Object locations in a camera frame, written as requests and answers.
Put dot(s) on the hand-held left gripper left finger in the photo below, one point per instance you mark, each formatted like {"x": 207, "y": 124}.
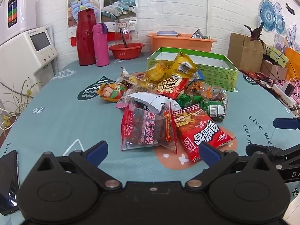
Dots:
{"x": 97, "y": 150}

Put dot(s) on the black wall sign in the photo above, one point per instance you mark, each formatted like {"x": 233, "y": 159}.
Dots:
{"x": 290, "y": 9}

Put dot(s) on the clear red date packet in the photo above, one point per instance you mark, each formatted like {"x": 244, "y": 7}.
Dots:
{"x": 143, "y": 129}

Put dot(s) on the medium blue round wall decoration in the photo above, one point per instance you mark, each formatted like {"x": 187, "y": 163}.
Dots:
{"x": 280, "y": 23}

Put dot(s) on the glass pitcher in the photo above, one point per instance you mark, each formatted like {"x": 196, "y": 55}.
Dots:
{"x": 130, "y": 34}

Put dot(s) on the teal printed tablecloth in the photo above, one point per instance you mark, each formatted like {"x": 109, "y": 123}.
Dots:
{"x": 58, "y": 112}

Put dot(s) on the white wall water purifier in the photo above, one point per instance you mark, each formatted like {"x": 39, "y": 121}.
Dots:
{"x": 23, "y": 9}

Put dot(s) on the red thermos jug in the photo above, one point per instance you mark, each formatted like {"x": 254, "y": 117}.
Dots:
{"x": 84, "y": 42}

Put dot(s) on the white appliance with screen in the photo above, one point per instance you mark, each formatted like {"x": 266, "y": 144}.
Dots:
{"x": 21, "y": 51}

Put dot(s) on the white wall conduit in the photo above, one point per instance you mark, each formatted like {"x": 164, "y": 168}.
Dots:
{"x": 207, "y": 4}

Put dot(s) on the green cardboard box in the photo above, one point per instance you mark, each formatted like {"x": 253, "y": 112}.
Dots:
{"x": 220, "y": 75}

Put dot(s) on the small brown cardboard box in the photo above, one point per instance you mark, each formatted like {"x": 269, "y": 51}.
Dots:
{"x": 273, "y": 71}

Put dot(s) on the dark red leaf plant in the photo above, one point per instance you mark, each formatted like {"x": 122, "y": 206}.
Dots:
{"x": 255, "y": 31}

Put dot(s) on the red plastic basin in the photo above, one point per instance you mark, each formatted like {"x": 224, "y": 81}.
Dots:
{"x": 126, "y": 52}

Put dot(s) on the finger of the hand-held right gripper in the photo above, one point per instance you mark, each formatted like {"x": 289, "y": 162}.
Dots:
{"x": 283, "y": 123}
{"x": 269, "y": 149}

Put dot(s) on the yellow chip packet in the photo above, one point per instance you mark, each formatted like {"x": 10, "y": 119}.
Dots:
{"x": 181, "y": 63}

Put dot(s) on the blue plate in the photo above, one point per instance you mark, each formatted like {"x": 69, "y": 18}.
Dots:
{"x": 166, "y": 33}

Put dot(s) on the green snack packet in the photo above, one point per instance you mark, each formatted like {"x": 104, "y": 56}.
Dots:
{"x": 214, "y": 109}
{"x": 187, "y": 100}

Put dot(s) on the small blue round wall decoration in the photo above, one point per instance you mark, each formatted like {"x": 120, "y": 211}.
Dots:
{"x": 277, "y": 7}

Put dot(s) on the orange bag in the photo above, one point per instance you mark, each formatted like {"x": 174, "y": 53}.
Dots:
{"x": 294, "y": 61}

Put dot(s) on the black smartphone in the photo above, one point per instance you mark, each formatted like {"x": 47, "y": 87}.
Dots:
{"x": 9, "y": 180}

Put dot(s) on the dark red snack packet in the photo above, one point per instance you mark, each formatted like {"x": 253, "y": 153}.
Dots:
{"x": 220, "y": 96}

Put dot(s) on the large blue round wall decoration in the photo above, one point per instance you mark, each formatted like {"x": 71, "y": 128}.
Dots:
{"x": 268, "y": 14}

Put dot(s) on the red white label packet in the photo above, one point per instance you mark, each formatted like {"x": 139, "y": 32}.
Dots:
{"x": 172, "y": 84}

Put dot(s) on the green leafy potted plant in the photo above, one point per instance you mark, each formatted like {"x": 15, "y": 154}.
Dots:
{"x": 5, "y": 119}

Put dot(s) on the large brown cardboard box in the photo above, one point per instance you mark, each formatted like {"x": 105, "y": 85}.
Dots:
{"x": 243, "y": 51}

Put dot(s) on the light green box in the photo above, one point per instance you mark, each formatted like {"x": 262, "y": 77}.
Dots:
{"x": 279, "y": 57}

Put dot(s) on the red lion snack packet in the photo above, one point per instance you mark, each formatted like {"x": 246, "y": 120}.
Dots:
{"x": 201, "y": 133}

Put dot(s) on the white power strip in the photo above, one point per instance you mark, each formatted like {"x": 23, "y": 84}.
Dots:
{"x": 282, "y": 96}

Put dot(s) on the wall poster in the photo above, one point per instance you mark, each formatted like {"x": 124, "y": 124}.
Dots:
{"x": 117, "y": 2}

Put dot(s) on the pink thermos bottle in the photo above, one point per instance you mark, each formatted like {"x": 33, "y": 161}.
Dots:
{"x": 100, "y": 46}

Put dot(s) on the black power adapter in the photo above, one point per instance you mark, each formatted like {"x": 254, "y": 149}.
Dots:
{"x": 290, "y": 90}

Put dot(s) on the white snack packet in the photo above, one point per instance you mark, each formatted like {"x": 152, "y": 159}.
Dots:
{"x": 152, "y": 100}

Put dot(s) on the dark stirrer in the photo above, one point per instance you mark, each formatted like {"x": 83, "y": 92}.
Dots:
{"x": 123, "y": 38}

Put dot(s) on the orange cartoon snack packet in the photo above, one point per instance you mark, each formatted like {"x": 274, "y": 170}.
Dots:
{"x": 110, "y": 92}

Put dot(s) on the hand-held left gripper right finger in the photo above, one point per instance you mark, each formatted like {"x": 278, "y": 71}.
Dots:
{"x": 208, "y": 152}

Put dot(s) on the metal pot lid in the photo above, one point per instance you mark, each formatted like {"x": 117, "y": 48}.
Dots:
{"x": 198, "y": 34}

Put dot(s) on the orange plastic tub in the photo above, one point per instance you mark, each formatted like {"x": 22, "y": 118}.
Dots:
{"x": 180, "y": 43}

